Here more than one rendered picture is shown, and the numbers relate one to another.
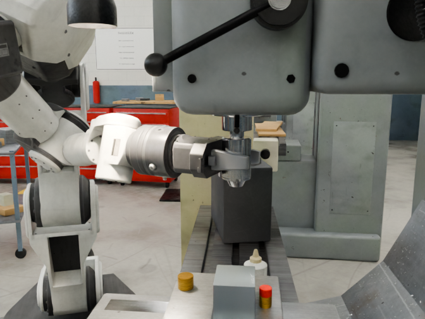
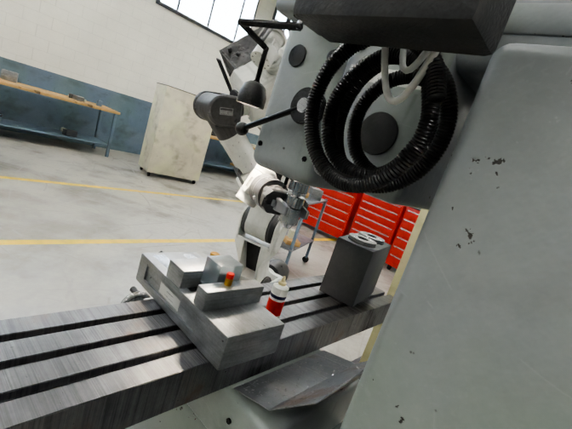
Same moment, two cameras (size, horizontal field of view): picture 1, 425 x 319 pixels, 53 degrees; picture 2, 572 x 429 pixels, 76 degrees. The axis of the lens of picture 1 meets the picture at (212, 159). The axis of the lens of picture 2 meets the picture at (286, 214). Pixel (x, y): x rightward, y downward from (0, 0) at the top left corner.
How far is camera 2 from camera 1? 0.52 m
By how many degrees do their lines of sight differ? 35
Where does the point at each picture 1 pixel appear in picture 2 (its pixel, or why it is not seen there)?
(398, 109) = not seen: outside the picture
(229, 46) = (282, 129)
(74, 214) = (261, 232)
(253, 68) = (288, 145)
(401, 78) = not seen: hidden behind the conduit
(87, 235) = (265, 250)
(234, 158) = (282, 205)
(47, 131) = (247, 168)
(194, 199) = not seen: hidden behind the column
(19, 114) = (232, 151)
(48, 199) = (252, 215)
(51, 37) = (261, 112)
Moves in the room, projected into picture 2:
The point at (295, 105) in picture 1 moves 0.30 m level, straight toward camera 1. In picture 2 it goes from (303, 177) to (157, 143)
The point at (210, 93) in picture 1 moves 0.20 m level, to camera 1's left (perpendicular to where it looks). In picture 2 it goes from (265, 154) to (208, 133)
